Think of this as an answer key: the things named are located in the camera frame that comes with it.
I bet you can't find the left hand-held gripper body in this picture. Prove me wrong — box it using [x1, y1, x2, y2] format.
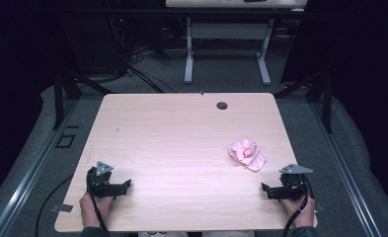
[85, 160, 117, 198]

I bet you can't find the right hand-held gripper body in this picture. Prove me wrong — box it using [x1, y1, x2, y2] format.
[277, 163, 314, 200]

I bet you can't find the person's right hand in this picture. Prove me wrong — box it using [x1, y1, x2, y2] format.
[279, 195, 316, 229]

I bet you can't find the person's left hand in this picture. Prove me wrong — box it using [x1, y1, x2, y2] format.
[79, 192, 115, 229]

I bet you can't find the crumpled pink cloth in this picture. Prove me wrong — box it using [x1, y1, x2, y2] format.
[227, 138, 268, 173]

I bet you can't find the dark curtain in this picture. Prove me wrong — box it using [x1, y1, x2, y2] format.
[0, 0, 62, 208]
[279, 0, 388, 210]

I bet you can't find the black equipment cabinet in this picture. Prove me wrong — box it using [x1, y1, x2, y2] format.
[57, 0, 128, 76]

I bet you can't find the white desk with metal legs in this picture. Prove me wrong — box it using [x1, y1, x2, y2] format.
[165, 0, 310, 86]

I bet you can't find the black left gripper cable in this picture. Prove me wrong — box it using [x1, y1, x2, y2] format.
[86, 186, 110, 232]

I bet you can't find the black floor cable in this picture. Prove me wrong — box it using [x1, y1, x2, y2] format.
[34, 173, 75, 237]

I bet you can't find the aluminium floor rail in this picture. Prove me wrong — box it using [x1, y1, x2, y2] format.
[308, 101, 384, 237]
[0, 98, 81, 237]

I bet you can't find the black metal frame stand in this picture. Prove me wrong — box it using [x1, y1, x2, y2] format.
[52, 69, 115, 130]
[273, 67, 335, 134]

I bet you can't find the bundle of black cables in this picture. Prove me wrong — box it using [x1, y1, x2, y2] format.
[107, 14, 178, 95]

